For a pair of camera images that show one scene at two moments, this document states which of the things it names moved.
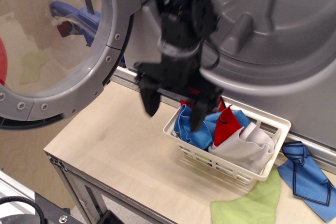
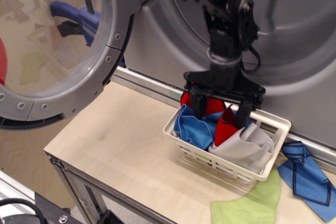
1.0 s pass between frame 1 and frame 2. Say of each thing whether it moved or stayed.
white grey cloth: stayed
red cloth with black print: stayed
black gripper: moved
